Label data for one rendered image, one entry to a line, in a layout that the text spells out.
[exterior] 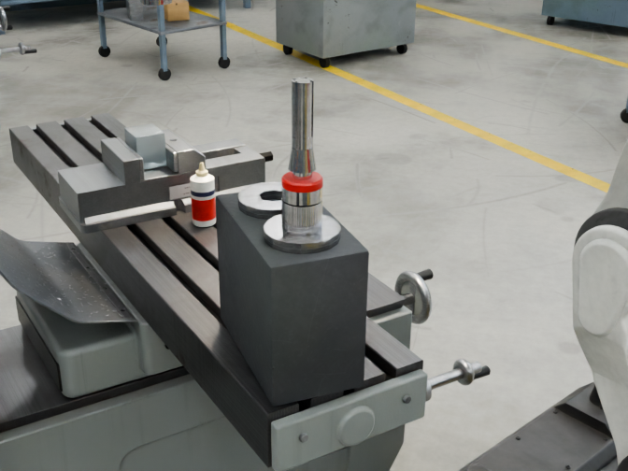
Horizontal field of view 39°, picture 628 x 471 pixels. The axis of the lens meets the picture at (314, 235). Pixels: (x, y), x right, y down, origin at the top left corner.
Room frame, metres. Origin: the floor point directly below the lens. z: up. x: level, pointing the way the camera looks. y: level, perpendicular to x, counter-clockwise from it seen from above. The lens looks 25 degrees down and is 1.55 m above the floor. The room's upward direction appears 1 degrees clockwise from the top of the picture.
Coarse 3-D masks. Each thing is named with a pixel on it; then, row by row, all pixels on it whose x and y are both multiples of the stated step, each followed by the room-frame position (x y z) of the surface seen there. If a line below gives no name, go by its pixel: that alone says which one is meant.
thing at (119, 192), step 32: (128, 160) 1.39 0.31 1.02; (224, 160) 1.50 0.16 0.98; (256, 160) 1.51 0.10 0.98; (64, 192) 1.42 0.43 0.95; (96, 192) 1.36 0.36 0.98; (128, 192) 1.39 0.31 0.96; (160, 192) 1.42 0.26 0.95; (224, 192) 1.47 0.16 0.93; (96, 224) 1.35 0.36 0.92; (128, 224) 1.37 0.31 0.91
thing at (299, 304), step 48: (240, 192) 1.04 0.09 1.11; (240, 240) 0.96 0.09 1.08; (288, 240) 0.90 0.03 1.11; (336, 240) 0.92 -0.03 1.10; (240, 288) 0.97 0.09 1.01; (288, 288) 0.87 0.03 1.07; (336, 288) 0.89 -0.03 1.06; (240, 336) 0.98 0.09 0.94; (288, 336) 0.87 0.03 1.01; (336, 336) 0.89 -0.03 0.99; (288, 384) 0.87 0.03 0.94; (336, 384) 0.89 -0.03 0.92
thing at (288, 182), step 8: (288, 176) 0.94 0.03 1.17; (312, 176) 0.94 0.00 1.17; (320, 176) 0.94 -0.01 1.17; (288, 184) 0.92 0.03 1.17; (296, 184) 0.92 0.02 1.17; (304, 184) 0.92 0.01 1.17; (312, 184) 0.92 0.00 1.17; (320, 184) 0.93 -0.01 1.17; (296, 192) 0.92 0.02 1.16; (304, 192) 0.92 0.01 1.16
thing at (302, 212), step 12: (288, 192) 0.92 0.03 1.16; (312, 192) 0.92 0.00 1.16; (288, 204) 0.92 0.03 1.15; (300, 204) 0.92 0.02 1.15; (312, 204) 0.92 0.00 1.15; (288, 216) 0.92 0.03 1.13; (300, 216) 0.92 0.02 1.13; (312, 216) 0.92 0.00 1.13; (288, 228) 0.92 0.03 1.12; (300, 228) 0.92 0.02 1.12; (312, 228) 0.92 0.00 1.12
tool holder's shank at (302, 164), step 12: (300, 84) 0.93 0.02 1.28; (312, 84) 0.94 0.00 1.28; (300, 96) 0.93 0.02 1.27; (312, 96) 0.94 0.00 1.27; (300, 108) 0.93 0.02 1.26; (312, 108) 0.94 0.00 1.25; (300, 120) 0.93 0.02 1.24; (312, 120) 0.94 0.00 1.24; (300, 132) 0.93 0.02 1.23; (312, 132) 0.94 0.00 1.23; (300, 144) 0.93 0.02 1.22; (312, 144) 0.94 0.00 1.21; (300, 156) 0.93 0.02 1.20; (312, 156) 0.93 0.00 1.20; (288, 168) 0.94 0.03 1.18; (300, 168) 0.93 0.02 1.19; (312, 168) 0.93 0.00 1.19
